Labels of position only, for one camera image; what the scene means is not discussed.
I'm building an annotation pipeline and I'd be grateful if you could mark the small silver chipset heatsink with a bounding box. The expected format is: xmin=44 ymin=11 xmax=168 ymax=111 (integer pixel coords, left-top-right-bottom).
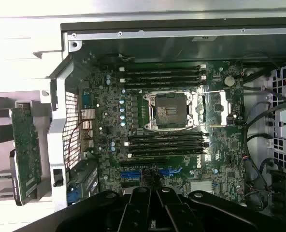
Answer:
xmin=190 ymin=180 xmax=214 ymax=194

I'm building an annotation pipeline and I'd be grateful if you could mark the blue expansion slot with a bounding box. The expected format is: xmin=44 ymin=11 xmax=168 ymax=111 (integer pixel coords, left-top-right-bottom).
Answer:
xmin=120 ymin=169 xmax=182 ymax=177

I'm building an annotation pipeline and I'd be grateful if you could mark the black expansion slot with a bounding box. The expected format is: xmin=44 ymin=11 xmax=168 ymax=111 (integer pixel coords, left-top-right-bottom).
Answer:
xmin=120 ymin=160 xmax=169 ymax=167

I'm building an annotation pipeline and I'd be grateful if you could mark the black RAM slot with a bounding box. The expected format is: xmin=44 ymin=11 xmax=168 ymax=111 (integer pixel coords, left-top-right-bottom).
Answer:
xmin=120 ymin=81 xmax=208 ymax=87
xmin=120 ymin=63 xmax=208 ymax=69
xmin=125 ymin=139 xmax=210 ymax=145
xmin=125 ymin=133 xmax=210 ymax=140
xmin=120 ymin=69 xmax=208 ymax=75
xmin=120 ymin=75 xmax=208 ymax=81
xmin=125 ymin=145 xmax=210 ymax=150

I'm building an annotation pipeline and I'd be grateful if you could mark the green motherboard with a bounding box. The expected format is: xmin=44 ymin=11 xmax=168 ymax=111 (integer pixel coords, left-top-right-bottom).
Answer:
xmin=79 ymin=59 xmax=246 ymax=206

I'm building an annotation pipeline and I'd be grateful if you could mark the CPU socket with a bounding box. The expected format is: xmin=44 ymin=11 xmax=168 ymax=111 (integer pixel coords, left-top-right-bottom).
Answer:
xmin=143 ymin=90 xmax=199 ymax=131

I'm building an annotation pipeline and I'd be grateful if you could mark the tall silver finned heatsink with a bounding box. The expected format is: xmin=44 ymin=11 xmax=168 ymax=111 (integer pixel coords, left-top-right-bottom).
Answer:
xmin=81 ymin=108 xmax=96 ymax=148

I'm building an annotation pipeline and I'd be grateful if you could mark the metal socket cover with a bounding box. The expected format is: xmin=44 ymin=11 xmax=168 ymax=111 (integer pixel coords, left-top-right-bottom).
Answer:
xmin=193 ymin=90 xmax=232 ymax=127

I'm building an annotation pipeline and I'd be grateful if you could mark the round coin battery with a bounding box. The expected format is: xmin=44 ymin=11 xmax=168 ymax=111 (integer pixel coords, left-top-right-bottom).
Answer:
xmin=224 ymin=75 xmax=236 ymax=87

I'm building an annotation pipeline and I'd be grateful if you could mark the metal disk bay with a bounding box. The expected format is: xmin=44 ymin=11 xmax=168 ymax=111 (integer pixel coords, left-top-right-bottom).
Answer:
xmin=270 ymin=64 xmax=286 ymax=170

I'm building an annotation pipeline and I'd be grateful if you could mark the open black PC case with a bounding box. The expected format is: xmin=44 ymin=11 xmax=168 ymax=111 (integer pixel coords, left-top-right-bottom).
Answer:
xmin=46 ymin=23 xmax=286 ymax=218

